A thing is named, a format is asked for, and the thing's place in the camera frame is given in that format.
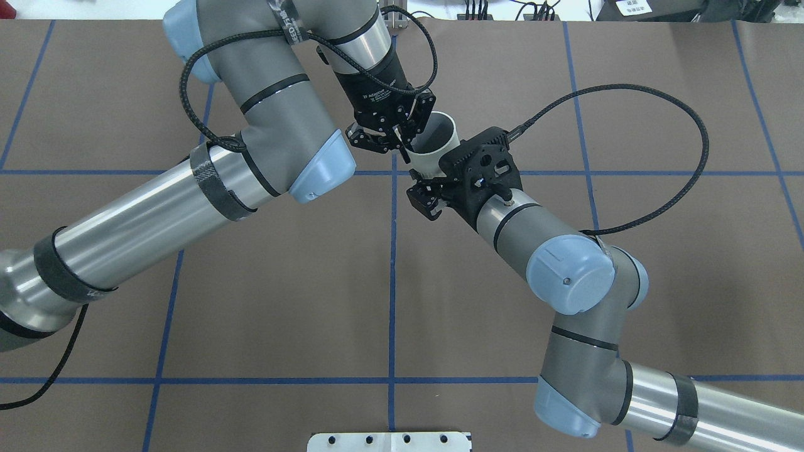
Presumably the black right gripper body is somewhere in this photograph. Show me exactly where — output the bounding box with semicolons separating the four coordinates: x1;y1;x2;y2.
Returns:
433;169;523;228

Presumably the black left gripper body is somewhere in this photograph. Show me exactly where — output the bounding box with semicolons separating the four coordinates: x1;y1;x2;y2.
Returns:
334;48;435;134

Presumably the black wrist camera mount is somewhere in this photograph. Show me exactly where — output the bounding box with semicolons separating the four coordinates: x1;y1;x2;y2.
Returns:
439;126;519;178

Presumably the black box with label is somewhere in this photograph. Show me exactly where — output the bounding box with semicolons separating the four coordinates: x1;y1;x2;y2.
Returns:
595;1;734;23

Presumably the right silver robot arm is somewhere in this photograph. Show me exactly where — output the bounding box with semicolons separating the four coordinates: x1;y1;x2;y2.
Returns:
406;176;802;451

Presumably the white metal base plate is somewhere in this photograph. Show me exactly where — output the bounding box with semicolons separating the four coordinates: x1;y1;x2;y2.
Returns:
307;431;473;451

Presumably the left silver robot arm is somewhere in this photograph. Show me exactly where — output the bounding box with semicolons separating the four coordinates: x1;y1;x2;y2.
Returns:
1;1;435;352

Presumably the white mug with HOME text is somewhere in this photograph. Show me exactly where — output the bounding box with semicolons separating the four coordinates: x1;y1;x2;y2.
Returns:
408;111;460;180

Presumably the black braided right cable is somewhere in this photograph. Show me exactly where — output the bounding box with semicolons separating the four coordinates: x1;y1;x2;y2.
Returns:
506;84;710;238

